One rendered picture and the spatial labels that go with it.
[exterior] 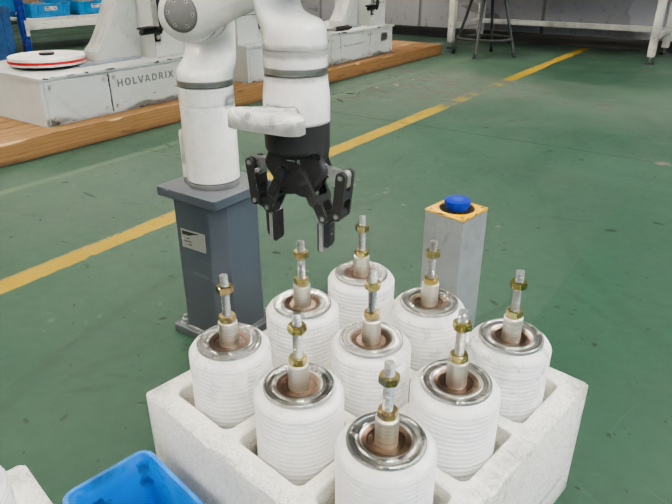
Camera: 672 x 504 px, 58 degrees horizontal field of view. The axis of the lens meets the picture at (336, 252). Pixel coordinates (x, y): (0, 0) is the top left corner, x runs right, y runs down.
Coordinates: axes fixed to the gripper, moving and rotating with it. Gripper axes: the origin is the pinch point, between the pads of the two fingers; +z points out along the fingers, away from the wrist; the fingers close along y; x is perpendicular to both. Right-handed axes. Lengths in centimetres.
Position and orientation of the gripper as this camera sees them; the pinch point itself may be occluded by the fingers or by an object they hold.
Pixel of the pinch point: (300, 234)
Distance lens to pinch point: 74.1
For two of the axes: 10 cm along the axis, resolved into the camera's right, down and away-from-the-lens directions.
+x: -4.8, 3.8, -7.9
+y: -8.8, -2.1, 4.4
